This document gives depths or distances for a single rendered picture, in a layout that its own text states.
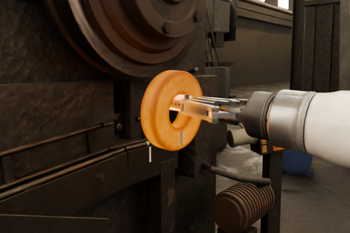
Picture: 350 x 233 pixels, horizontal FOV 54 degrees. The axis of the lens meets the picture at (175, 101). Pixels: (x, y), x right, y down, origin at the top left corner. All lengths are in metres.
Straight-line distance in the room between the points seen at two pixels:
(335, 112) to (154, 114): 0.29
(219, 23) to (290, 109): 8.41
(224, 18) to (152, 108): 8.51
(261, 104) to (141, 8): 0.35
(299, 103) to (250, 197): 0.62
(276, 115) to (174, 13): 0.42
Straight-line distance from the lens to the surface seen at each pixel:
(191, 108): 0.58
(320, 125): 0.48
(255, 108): 0.52
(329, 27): 4.91
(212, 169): 1.05
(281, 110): 0.50
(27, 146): 0.78
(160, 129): 0.61
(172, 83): 0.62
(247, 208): 1.06
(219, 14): 8.89
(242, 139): 1.15
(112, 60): 0.78
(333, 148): 0.48
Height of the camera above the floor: 0.92
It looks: 6 degrees down
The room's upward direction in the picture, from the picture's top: straight up
